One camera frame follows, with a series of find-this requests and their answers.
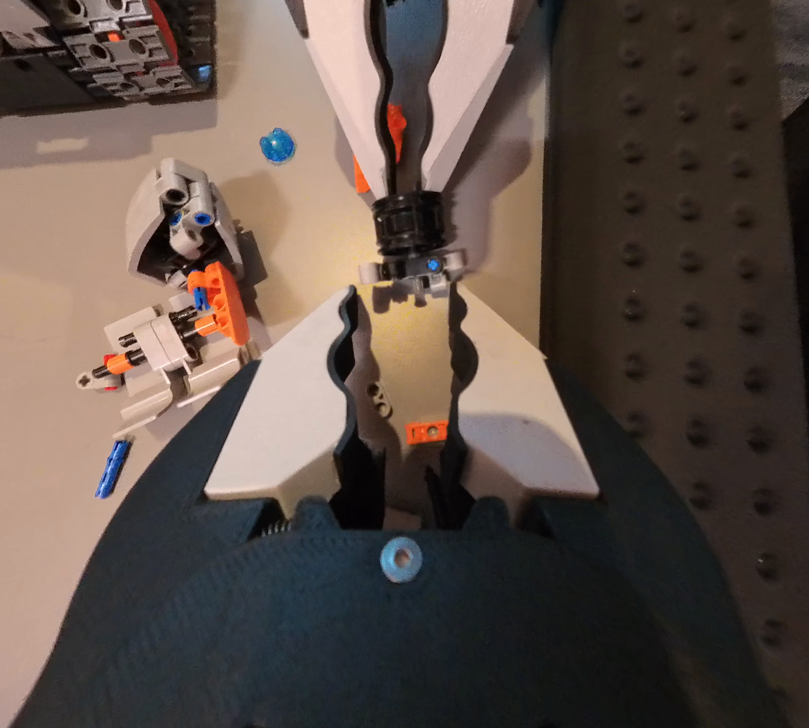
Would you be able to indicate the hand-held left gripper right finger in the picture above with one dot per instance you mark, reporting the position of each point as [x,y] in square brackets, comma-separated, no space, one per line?
[518,437]

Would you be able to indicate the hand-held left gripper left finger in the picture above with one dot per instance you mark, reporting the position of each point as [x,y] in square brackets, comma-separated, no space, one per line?
[278,424]

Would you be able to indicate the black toy wheel assembly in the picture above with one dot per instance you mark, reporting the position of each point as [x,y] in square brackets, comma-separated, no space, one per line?
[407,222]

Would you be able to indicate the orange three-hole beam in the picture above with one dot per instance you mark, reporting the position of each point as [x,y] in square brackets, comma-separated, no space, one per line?
[417,437]

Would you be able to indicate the grey two-hole connector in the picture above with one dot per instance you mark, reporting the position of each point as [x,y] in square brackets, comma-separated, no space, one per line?
[381,397]

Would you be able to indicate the orange wedge block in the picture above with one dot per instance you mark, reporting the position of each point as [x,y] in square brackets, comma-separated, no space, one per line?
[395,127]

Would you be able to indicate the grey orange block assembly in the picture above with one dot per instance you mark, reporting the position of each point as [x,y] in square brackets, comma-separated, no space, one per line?
[158,348]

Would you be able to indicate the blue transparent round stud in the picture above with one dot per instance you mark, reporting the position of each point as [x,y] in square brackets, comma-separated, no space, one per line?
[277,147]

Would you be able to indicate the blue long pin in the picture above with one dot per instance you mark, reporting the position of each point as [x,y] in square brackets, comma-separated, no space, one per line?
[114,467]

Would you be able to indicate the tracked toy robot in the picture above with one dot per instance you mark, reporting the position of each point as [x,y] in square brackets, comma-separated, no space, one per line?
[95,13]

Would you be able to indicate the black dimpled foam pad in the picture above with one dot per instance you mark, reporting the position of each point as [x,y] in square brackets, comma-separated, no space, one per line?
[663,235]

